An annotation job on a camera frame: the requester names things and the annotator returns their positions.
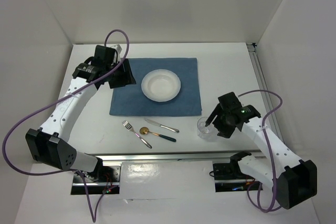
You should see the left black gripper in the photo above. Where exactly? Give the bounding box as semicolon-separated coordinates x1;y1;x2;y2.
105;58;136;89

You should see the clear drinking glass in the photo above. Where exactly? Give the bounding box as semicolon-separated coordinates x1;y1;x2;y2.
197;117;217;142

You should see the blue cloth napkin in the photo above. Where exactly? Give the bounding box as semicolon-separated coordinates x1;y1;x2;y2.
109;58;202;117

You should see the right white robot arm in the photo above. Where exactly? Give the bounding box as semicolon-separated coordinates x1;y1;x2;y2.
205;104;317;209

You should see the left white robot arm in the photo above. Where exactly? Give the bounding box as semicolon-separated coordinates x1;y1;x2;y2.
25;60;136;182

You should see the silver table knife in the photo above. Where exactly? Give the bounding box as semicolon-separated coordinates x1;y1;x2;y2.
144;118;180;133

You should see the silver fork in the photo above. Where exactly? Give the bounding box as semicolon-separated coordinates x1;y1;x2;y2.
122;120;152;149

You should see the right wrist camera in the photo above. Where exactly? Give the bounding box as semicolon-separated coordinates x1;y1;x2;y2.
218;92;242;112

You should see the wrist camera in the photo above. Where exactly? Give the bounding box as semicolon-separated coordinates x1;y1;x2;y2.
218;92;242;112
91;44;122;69

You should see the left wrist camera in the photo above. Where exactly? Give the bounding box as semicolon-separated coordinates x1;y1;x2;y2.
91;44;122;69

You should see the aluminium front rail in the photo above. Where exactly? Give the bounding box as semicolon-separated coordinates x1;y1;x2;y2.
89;150;263;164

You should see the aluminium rail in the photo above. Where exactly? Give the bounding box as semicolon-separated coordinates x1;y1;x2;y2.
246;43;283;140
89;150;263;164

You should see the aluminium right side rail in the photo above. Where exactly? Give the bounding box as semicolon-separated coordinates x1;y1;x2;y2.
246;43;283;140

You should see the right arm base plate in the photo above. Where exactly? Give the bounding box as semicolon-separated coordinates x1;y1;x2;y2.
209;162;259;193

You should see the gold spoon green handle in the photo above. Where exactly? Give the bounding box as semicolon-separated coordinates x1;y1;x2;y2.
140;127;176;142

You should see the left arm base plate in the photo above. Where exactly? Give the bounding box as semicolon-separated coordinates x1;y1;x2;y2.
70;163;121;195

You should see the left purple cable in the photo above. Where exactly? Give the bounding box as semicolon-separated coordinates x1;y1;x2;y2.
2;29;131;222

